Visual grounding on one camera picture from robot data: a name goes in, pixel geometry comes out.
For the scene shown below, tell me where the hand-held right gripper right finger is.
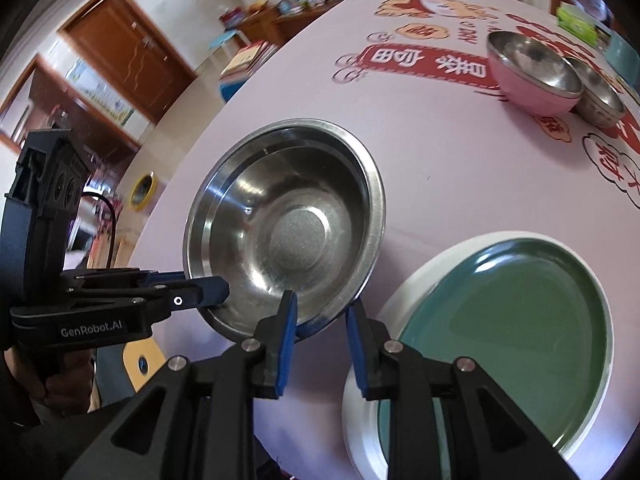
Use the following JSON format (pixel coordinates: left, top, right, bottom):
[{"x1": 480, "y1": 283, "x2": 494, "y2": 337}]
[{"x1": 345, "y1": 300, "x2": 583, "y2": 480}]

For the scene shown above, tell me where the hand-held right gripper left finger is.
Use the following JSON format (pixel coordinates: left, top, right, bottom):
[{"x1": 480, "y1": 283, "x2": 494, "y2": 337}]
[{"x1": 60, "y1": 290, "x2": 299, "y2": 480}]

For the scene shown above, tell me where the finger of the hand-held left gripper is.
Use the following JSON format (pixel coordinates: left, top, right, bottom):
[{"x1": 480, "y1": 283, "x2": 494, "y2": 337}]
[
  {"x1": 82, "y1": 275, "x2": 231, "y2": 317},
  {"x1": 60, "y1": 267, "x2": 188, "y2": 291}
]

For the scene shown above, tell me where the white plate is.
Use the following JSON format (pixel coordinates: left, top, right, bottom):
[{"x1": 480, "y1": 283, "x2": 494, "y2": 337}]
[{"x1": 341, "y1": 230, "x2": 615, "y2": 480}]

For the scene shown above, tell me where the plain steel bowl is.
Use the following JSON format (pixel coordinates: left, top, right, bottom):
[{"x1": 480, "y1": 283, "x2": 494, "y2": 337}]
[{"x1": 182, "y1": 119, "x2": 387, "y2": 343}]

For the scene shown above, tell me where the green plate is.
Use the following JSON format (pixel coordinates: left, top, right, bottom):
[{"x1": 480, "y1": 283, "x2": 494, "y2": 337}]
[{"x1": 377, "y1": 237, "x2": 608, "y2": 480}]

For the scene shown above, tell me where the pink steel bowl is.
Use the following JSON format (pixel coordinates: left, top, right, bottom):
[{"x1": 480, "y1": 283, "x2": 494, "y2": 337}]
[{"x1": 486, "y1": 30, "x2": 585, "y2": 116}]

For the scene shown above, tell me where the patterned steel bowl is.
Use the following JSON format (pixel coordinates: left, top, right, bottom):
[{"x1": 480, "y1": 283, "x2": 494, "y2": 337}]
[{"x1": 565, "y1": 56, "x2": 627, "y2": 128}]

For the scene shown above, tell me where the person's left hand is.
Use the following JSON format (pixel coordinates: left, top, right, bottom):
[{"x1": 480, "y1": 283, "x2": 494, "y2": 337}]
[{"x1": 44, "y1": 352, "x2": 99, "y2": 411}]

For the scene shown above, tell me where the yellow round object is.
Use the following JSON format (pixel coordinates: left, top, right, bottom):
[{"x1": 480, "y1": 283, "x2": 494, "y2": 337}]
[{"x1": 129, "y1": 172, "x2": 158, "y2": 208}]

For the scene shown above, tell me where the printed lilac tablecloth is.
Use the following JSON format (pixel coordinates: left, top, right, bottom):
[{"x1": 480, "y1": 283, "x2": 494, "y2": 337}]
[{"x1": 117, "y1": 0, "x2": 640, "y2": 480}]

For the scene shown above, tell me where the brown wooden door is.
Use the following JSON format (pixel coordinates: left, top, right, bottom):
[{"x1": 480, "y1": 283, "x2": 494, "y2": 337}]
[{"x1": 59, "y1": 0, "x2": 198, "y2": 123}]

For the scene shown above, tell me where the stack of books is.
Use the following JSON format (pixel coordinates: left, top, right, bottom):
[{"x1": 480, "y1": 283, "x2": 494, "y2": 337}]
[{"x1": 219, "y1": 40, "x2": 280, "y2": 83}]

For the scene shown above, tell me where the small blue white stool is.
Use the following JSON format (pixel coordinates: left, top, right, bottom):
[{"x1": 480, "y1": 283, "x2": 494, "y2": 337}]
[{"x1": 206, "y1": 29, "x2": 249, "y2": 53}]

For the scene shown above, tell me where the wooden sideboard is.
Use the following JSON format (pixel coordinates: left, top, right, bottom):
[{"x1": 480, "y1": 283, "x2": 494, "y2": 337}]
[{"x1": 235, "y1": 0, "x2": 351, "y2": 46}]

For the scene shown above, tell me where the green tissue box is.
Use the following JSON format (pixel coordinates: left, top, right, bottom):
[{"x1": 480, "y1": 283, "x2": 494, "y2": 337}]
[{"x1": 556, "y1": 1, "x2": 601, "y2": 46}]

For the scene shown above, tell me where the teal canister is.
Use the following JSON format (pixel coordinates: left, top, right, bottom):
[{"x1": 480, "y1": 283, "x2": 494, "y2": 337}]
[{"x1": 602, "y1": 27, "x2": 640, "y2": 86}]

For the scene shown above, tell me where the black cable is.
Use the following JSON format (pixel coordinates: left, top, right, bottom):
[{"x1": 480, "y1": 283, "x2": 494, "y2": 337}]
[{"x1": 82, "y1": 194, "x2": 118, "y2": 268}]

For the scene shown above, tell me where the wall poster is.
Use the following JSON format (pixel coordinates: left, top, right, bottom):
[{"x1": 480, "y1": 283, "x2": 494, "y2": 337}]
[{"x1": 64, "y1": 57, "x2": 137, "y2": 128}]

